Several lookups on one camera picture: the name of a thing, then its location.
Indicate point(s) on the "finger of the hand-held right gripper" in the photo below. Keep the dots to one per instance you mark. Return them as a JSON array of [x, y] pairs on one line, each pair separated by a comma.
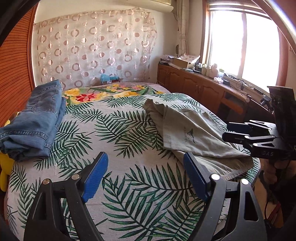
[[238, 127], [240, 139]]

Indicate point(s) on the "floral blanket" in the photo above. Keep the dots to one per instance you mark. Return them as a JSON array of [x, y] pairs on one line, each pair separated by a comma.
[[92, 95]]

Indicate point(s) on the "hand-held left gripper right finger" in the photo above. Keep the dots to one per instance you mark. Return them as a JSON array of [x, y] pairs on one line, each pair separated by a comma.
[[194, 176]]

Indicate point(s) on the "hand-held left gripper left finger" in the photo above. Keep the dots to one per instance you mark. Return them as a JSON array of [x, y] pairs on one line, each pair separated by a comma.
[[94, 176]]

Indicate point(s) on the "blue plastic bag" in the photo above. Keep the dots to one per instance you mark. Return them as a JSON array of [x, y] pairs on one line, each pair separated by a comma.
[[104, 78]]

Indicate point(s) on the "beige window curtain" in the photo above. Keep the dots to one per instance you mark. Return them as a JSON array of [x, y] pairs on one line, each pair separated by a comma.
[[182, 23]]

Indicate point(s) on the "blue jeans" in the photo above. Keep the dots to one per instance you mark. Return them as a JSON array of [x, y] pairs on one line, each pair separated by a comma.
[[34, 120]]

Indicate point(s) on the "yellow plush toy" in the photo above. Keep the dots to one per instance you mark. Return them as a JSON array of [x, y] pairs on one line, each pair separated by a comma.
[[4, 166]]

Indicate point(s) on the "cardboard box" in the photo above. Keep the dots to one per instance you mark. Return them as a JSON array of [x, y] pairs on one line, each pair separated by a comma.
[[182, 63]]

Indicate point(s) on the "small white fan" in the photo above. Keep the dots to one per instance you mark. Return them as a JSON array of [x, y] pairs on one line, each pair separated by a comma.
[[178, 49]]

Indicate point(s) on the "wooden slatted wardrobe door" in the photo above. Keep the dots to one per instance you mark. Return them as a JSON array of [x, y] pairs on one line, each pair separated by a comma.
[[16, 69]]

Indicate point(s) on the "wooden cabinet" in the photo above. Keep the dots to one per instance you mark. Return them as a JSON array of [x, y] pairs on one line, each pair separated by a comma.
[[185, 81]]

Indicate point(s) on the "person's right hand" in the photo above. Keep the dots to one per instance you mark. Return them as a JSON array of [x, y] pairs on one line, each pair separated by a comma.
[[270, 172]]

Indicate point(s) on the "white bottle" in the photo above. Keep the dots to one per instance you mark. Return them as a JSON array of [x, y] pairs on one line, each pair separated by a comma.
[[214, 69]]

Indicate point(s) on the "small printed box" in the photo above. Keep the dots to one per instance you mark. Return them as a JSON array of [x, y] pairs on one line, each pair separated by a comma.
[[114, 80]]

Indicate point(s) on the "circle print curtain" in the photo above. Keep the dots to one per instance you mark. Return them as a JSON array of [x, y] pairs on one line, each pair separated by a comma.
[[92, 46]]

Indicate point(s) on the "printed paper sheet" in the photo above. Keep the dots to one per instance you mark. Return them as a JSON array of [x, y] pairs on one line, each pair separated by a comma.
[[190, 57]]

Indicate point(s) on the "white air conditioner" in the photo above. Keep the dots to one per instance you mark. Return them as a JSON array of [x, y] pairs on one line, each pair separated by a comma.
[[157, 7]]

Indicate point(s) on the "leaf print bed sheet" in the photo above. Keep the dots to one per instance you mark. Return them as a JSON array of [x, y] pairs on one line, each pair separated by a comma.
[[129, 139]]

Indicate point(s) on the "wooden frame window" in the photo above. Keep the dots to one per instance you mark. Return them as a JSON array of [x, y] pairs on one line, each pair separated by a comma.
[[231, 41]]

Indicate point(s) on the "grey-green pants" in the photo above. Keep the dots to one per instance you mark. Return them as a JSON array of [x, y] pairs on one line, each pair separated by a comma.
[[185, 129]]

